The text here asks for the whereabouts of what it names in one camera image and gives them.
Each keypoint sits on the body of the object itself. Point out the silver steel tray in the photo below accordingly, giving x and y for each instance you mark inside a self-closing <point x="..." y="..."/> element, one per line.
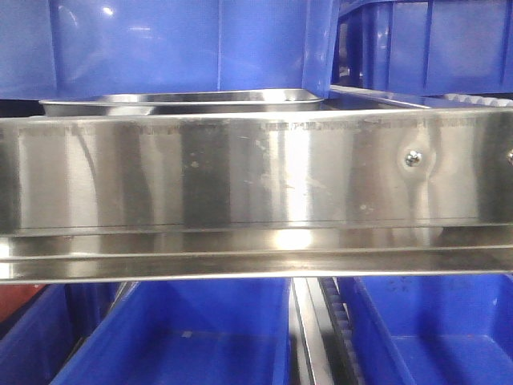
<point x="148" y="104"/>

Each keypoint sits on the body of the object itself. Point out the blue lower middle bin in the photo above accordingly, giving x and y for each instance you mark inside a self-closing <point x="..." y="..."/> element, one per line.
<point x="217" y="331"/>

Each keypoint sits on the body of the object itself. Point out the blue bin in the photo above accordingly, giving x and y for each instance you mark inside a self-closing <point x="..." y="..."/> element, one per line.
<point x="39" y="338"/>
<point x="431" y="329"/>
<point x="217" y="331"/>

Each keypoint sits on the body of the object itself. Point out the black roller track divider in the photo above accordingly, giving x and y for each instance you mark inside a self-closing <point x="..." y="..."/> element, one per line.
<point x="321" y="350"/>

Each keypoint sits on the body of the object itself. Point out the blue lower right bin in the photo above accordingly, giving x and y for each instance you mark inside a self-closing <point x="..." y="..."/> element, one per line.
<point x="431" y="329"/>

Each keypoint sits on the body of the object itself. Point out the blue ribbed upper right crate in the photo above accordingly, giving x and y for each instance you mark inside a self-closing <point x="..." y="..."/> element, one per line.
<point x="425" y="47"/>

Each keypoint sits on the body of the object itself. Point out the large blue upper crate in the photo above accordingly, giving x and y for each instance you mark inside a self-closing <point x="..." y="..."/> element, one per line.
<point x="75" y="49"/>

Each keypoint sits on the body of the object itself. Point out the blue lower left bin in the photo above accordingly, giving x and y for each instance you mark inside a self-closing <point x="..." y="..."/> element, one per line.
<point x="39" y="338"/>

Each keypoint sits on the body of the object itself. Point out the red object lower left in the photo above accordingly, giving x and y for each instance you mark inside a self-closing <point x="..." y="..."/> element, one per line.
<point x="13" y="297"/>

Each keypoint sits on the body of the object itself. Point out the stainless steel shelf front rail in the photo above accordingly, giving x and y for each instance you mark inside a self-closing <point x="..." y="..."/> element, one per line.
<point x="283" y="194"/>

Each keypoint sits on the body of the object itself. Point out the left rail screw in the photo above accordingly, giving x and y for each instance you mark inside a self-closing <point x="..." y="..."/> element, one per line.
<point x="413" y="158"/>

